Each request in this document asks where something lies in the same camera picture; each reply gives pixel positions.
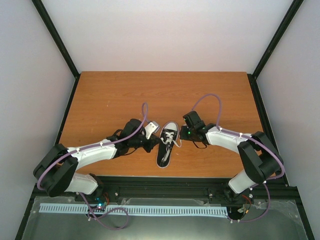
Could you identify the white shoelace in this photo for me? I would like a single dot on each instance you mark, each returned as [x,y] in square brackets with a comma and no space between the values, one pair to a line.
[169,140]

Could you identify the black right frame post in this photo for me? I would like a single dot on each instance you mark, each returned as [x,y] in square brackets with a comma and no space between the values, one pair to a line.
[283,26]

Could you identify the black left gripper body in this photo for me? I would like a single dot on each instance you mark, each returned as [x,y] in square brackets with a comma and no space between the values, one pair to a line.
[148,148]

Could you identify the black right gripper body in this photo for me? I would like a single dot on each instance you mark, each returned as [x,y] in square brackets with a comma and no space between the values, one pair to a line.
[187,136]

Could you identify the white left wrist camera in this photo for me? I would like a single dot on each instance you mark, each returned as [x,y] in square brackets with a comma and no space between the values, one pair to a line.
[151,128]

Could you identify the black white canvas sneaker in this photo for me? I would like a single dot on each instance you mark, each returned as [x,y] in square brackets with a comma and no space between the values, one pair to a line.
[170,125]

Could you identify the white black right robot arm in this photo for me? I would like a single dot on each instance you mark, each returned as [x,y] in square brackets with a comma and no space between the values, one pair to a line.
[260,159]

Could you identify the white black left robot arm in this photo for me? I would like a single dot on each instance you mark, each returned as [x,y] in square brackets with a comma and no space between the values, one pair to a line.
[57,171]

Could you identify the black left frame post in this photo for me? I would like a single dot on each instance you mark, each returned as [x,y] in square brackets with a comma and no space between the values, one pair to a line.
[44,15]

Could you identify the black frame post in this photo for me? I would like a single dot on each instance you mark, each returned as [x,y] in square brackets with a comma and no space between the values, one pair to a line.
[44,15]
[283,26]

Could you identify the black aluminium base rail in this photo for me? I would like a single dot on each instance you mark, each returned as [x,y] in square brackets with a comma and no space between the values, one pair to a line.
[210,190]

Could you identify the circuit board with green led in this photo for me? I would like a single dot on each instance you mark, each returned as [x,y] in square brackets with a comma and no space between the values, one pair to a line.
[100,204]

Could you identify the light blue slotted cable duct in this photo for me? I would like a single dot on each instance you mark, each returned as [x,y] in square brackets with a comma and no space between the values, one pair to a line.
[141,210]

